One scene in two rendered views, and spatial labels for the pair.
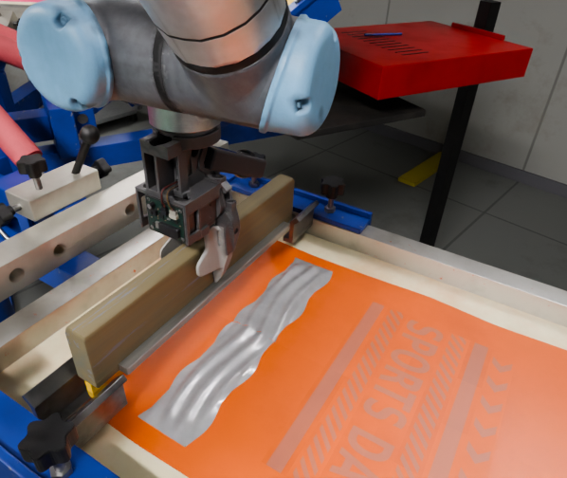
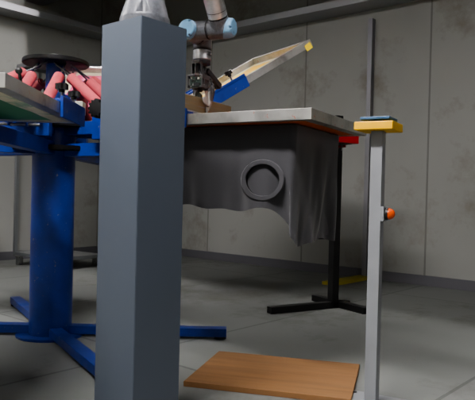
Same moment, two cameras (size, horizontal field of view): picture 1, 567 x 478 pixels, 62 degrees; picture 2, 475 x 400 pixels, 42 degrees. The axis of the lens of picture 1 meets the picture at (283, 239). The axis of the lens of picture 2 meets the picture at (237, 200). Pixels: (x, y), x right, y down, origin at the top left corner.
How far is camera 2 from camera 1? 2.17 m
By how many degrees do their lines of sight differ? 34
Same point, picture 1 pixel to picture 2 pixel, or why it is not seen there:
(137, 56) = (201, 25)
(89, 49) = (194, 24)
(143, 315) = (189, 101)
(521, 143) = (416, 254)
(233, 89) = (218, 25)
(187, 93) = (210, 29)
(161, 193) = (195, 72)
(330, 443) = not seen: hidden behind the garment
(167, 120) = (198, 55)
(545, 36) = (411, 175)
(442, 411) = not seen: hidden behind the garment
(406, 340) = not seen: hidden behind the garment
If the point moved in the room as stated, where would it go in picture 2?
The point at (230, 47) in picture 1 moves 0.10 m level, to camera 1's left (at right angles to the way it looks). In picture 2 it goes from (219, 16) to (192, 15)
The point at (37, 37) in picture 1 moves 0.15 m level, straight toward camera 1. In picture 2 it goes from (183, 24) to (199, 14)
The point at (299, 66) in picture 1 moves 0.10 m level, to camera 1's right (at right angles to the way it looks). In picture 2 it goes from (229, 21) to (256, 21)
